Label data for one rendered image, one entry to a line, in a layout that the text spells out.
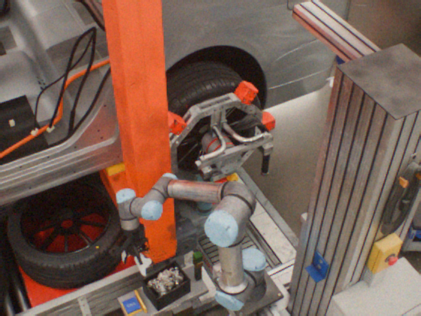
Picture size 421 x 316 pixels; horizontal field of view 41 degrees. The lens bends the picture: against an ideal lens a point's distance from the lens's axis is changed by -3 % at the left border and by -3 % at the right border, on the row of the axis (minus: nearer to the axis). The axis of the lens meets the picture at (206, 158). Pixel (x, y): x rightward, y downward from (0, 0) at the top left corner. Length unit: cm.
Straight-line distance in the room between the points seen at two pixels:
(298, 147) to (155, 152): 205
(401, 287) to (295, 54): 159
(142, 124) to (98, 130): 72
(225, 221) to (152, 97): 57
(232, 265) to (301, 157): 218
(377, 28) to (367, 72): 410
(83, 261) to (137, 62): 131
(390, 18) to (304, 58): 267
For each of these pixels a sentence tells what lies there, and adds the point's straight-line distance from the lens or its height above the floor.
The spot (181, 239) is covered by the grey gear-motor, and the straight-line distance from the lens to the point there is 320.
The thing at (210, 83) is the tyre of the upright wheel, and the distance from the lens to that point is 288.
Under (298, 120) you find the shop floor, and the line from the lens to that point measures 449.
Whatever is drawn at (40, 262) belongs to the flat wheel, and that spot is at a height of 50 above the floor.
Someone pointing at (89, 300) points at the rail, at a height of 32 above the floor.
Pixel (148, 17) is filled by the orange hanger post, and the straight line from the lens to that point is 198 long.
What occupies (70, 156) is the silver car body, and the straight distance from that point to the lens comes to 295.
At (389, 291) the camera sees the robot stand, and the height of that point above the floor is 123.
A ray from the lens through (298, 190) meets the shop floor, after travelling 398.
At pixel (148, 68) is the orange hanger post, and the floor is 172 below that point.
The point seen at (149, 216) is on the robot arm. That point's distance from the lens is 219.
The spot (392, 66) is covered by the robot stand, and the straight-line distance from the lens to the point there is 165.
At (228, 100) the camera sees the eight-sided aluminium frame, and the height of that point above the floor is 112.
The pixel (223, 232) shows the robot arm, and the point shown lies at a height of 142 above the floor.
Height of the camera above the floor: 297
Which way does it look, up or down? 46 degrees down
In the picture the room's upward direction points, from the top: straight up
